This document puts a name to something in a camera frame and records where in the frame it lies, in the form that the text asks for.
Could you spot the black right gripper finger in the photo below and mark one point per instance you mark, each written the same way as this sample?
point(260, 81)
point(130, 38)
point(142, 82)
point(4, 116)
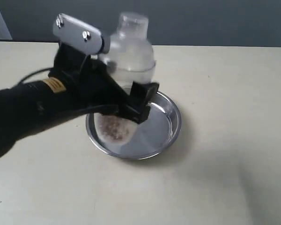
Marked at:
point(141, 94)

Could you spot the clear plastic shaker bottle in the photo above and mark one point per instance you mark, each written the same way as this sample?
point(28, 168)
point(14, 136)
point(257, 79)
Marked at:
point(134, 56)

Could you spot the round stainless steel plate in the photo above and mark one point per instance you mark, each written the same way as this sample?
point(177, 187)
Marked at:
point(151, 138)

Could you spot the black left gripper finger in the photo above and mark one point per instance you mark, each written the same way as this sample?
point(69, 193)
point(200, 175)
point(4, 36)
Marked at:
point(111, 67)

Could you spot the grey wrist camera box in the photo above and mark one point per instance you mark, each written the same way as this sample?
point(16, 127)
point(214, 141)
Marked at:
point(80, 35)

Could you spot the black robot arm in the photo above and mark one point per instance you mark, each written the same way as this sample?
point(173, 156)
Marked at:
point(30, 108)

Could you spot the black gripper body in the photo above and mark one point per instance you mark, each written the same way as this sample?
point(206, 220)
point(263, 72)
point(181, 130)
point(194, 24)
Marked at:
point(92, 89)

